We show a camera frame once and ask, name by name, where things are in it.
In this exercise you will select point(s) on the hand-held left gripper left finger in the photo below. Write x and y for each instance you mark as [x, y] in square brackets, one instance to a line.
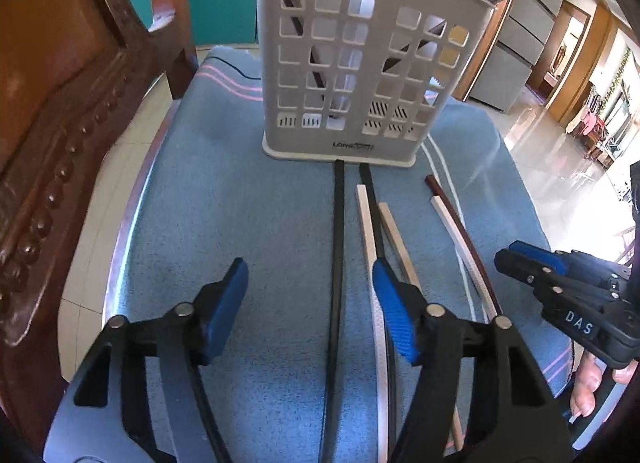
[227, 308]

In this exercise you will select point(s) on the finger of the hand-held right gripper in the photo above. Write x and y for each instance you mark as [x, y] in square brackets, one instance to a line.
[575, 323]
[540, 255]

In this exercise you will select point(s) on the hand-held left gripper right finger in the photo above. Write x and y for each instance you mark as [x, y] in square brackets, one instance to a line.
[397, 318]

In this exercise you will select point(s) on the pile of mixed chopsticks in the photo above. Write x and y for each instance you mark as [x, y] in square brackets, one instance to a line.
[339, 243]

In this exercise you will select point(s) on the dark chopstick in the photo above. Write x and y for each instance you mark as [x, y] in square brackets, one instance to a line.
[315, 60]
[395, 63]

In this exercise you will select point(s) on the blue striped towel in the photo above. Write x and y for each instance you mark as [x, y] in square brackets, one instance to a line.
[250, 203]

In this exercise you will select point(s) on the distant wooden chair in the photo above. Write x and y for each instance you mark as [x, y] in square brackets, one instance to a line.
[592, 118]

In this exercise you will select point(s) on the green leaf garland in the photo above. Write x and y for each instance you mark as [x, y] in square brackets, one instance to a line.
[620, 75]

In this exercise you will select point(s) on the silver refrigerator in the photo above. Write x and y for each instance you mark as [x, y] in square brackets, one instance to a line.
[500, 73]

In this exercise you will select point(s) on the carved wooden chair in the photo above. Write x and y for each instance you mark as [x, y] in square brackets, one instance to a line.
[60, 68]

